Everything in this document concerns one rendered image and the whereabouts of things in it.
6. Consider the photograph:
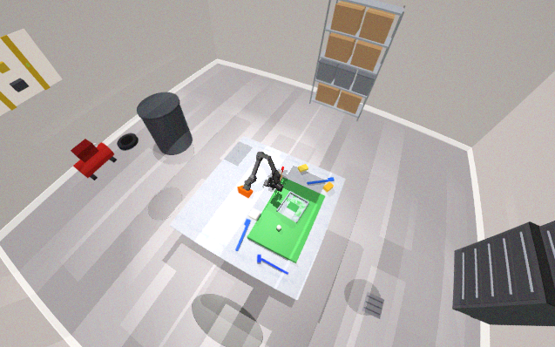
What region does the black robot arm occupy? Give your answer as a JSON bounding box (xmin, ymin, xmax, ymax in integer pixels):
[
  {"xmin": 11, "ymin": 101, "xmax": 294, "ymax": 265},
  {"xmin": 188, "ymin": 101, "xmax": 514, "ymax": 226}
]
[{"xmin": 242, "ymin": 152, "xmax": 283, "ymax": 192}]

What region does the white block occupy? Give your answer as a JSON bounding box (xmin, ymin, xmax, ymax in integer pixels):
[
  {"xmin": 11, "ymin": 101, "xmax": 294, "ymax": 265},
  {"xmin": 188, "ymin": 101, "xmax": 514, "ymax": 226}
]
[{"xmin": 248, "ymin": 209, "xmax": 261, "ymax": 220}]

